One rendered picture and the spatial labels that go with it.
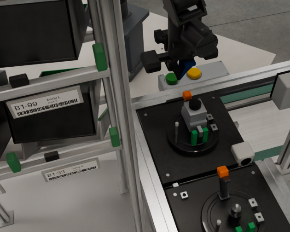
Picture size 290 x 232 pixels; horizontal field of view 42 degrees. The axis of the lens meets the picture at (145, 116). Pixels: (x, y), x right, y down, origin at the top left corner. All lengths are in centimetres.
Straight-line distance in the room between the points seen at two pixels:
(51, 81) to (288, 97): 50
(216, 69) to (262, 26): 180
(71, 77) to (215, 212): 53
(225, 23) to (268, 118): 188
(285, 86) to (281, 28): 222
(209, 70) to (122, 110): 70
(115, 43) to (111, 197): 66
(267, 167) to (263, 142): 11
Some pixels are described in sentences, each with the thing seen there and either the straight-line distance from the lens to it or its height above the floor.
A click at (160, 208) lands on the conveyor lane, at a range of 92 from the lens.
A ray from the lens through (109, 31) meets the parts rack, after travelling 42.
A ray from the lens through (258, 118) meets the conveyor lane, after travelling 114.
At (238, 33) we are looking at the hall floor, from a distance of 288.
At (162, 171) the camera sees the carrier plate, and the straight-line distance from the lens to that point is 95.
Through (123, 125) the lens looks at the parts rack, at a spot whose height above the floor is 136.
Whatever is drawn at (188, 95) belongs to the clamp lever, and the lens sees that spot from 96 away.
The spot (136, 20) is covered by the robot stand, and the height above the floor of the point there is 106.
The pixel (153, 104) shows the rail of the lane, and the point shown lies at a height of 96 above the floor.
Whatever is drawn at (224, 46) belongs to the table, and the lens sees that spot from 143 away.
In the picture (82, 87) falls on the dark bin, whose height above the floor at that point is 122.
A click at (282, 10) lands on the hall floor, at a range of 317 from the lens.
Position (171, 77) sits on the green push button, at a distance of 114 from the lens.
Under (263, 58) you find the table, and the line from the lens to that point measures 141.
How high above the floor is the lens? 179
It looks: 51 degrees down
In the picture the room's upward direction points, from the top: 4 degrees counter-clockwise
